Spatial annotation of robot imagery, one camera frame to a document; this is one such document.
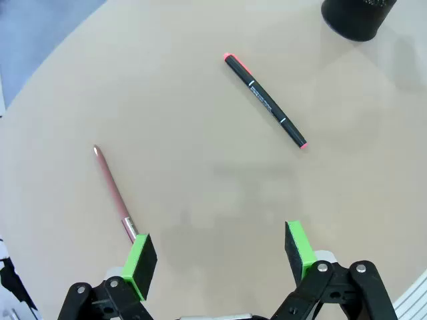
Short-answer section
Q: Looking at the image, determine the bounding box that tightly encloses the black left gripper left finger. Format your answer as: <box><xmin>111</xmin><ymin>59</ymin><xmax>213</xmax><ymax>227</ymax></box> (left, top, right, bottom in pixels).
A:
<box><xmin>57</xmin><ymin>233</ymin><xmax>158</xmax><ymax>320</ymax></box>

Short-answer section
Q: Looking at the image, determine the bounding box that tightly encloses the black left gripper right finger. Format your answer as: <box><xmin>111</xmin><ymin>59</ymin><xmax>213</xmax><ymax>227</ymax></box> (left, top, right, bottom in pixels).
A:
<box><xmin>270</xmin><ymin>220</ymin><xmax>400</xmax><ymax>320</ymax></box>

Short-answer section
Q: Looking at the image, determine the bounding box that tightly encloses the black marker with pink caps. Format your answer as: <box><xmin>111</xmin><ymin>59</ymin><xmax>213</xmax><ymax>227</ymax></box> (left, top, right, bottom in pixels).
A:
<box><xmin>223</xmin><ymin>52</ymin><xmax>308</xmax><ymax>150</ymax></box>

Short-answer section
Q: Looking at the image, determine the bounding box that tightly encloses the black mesh pen holder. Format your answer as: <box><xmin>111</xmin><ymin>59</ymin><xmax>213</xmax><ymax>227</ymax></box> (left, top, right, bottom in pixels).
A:
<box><xmin>320</xmin><ymin>0</ymin><xmax>398</xmax><ymax>43</ymax></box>

